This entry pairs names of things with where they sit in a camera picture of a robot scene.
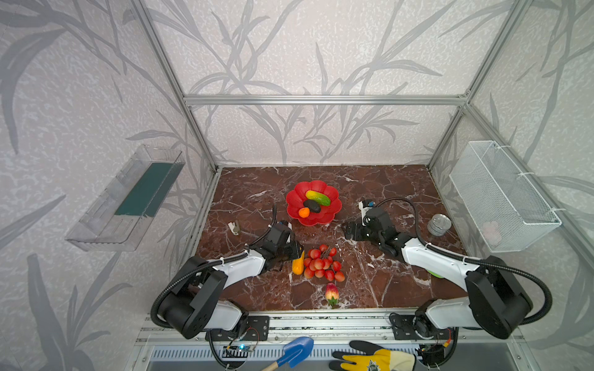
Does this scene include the white wire mesh basket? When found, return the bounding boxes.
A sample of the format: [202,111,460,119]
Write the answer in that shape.
[450,141,562,253]

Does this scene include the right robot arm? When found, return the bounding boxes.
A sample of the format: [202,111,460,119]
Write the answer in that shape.
[341,207,553,339]

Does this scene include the pink object in basket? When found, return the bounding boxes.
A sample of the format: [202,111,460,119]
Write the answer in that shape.
[481,220,503,247]

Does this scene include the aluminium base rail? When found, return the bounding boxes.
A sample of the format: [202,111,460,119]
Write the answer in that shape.
[134,308,524,346]

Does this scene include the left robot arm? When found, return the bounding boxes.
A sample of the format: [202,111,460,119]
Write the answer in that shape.
[149,221,303,339]

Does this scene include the small circuit board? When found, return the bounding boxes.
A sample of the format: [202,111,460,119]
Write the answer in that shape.
[222,343,258,359]

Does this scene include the blue toy shovel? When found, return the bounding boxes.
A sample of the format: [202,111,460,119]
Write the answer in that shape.
[262,336,314,371]

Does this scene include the red flower-shaped fruit bowl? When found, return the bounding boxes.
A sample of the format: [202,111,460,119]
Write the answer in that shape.
[286,180,342,227]

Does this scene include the small white debris piece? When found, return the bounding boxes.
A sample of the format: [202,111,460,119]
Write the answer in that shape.
[227,222,241,236]

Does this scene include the small orange fake fruit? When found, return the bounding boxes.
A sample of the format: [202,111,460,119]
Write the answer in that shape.
[298,207,310,219]

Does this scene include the clear plastic wall shelf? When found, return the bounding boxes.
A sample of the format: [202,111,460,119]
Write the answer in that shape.
[65,145,186,252]

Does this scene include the yellow black work glove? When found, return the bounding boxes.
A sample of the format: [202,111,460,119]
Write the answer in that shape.
[328,340,417,371]

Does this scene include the silver tin can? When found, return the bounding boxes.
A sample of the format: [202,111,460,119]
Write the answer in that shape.
[427,213,453,237]

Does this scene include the dark fake avocado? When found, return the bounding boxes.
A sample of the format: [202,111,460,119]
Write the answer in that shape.
[303,199,321,213]

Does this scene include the green toy spatula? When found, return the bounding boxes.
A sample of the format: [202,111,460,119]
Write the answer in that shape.
[427,270,444,279]

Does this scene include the green yellow fake cucumber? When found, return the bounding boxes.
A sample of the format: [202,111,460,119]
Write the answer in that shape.
[306,190,331,207]

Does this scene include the red lychee bunch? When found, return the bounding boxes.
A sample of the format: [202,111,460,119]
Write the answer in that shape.
[303,244,346,282]

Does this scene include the red fake strawberry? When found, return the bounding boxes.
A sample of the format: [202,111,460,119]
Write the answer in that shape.
[325,283,340,307]

